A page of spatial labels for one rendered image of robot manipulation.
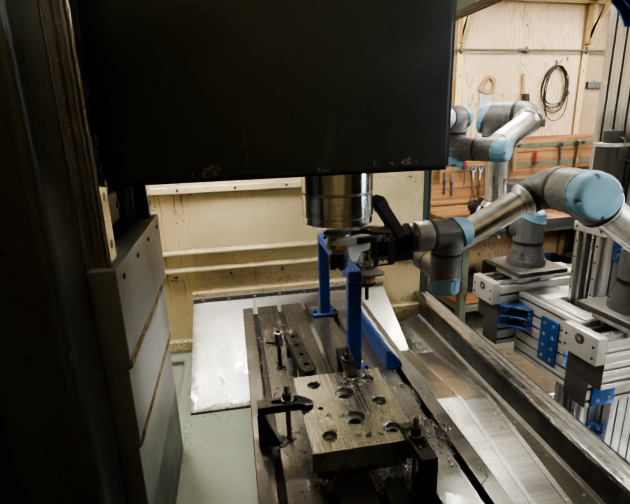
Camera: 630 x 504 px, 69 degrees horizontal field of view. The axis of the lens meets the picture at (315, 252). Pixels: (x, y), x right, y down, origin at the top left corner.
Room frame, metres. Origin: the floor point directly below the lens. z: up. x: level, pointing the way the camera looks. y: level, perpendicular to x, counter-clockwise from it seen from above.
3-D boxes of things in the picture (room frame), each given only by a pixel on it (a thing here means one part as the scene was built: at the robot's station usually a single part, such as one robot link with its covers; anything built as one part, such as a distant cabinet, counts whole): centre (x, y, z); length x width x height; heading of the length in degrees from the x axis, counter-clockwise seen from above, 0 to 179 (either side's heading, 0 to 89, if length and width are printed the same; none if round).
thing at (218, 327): (1.66, 0.06, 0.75); 0.89 x 0.70 x 0.26; 100
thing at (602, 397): (1.35, -1.01, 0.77); 0.36 x 0.10 x 0.09; 105
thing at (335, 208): (1.01, -0.05, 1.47); 0.16 x 0.16 x 0.12
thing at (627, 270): (1.32, -1.00, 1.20); 0.13 x 0.12 x 0.14; 8
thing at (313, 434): (0.94, -0.07, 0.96); 0.29 x 0.23 x 0.05; 10
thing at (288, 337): (1.26, 0.06, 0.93); 0.26 x 0.05 x 0.06; 15
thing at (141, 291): (0.94, 0.39, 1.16); 0.48 x 0.05 x 0.51; 10
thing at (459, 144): (1.55, -0.48, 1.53); 0.11 x 0.08 x 0.11; 48
